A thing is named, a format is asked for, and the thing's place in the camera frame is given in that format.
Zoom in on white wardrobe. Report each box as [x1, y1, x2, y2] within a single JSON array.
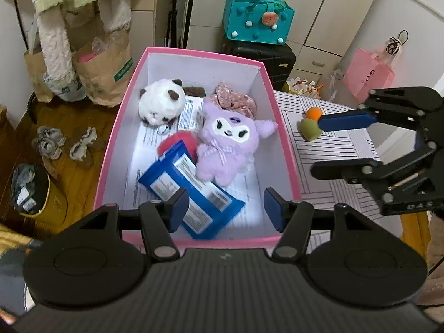
[[184, 0, 387, 77]]

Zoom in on purple bunny plush toy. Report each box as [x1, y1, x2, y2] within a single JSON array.
[[196, 97, 279, 187]]

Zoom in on teal felt tote bag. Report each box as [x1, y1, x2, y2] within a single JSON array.
[[222, 0, 295, 46]]

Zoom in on green makeup sponge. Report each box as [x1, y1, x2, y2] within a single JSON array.
[[300, 118, 323, 142]]

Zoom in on hanging black cord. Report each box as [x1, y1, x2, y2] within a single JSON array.
[[383, 31, 409, 56]]

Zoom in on white panda plush toy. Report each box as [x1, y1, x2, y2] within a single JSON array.
[[138, 78, 186, 136]]

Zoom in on pink gift bag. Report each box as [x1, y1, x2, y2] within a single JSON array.
[[343, 48, 396, 101]]

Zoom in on beige sandal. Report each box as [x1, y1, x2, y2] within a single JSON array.
[[69, 127, 98, 162]]

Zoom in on brown paper bag green label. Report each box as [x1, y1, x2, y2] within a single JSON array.
[[72, 31, 134, 108]]

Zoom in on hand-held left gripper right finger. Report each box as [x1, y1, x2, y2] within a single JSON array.
[[264, 187, 382, 261]]

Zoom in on striped tablecloth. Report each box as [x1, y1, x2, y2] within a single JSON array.
[[274, 90, 403, 250]]

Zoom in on plain brown paper bag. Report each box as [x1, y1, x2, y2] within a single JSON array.
[[24, 47, 56, 103]]

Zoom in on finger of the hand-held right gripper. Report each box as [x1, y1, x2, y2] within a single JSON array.
[[310, 142, 437, 204], [318, 86, 444, 133]]

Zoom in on yellow trash bin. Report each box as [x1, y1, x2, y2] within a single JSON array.
[[10, 163, 70, 219]]

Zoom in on red round puff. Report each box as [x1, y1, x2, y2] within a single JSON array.
[[156, 130, 199, 163]]

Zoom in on clear plastic bag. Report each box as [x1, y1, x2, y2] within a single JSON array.
[[45, 73, 87, 102]]

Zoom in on blue soft packet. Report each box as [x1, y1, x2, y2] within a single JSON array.
[[138, 140, 246, 240]]

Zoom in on cream fluffy pajama pants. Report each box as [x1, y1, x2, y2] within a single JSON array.
[[36, 0, 132, 84]]

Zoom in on yellow and white patterned bag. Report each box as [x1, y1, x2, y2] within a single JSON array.
[[286, 78, 323, 99]]

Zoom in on black suitcase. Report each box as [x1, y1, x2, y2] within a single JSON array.
[[222, 36, 297, 92]]

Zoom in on black tripod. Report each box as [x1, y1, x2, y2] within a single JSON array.
[[163, 0, 190, 49]]

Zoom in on pink cardboard box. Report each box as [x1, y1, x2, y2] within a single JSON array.
[[93, 46, 303, 250]]

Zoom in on white leaflet with blue print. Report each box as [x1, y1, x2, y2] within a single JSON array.
[[177, 97, 205, 133]]

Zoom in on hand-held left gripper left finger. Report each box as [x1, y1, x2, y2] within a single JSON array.
[[74, 187, 190, 261]]

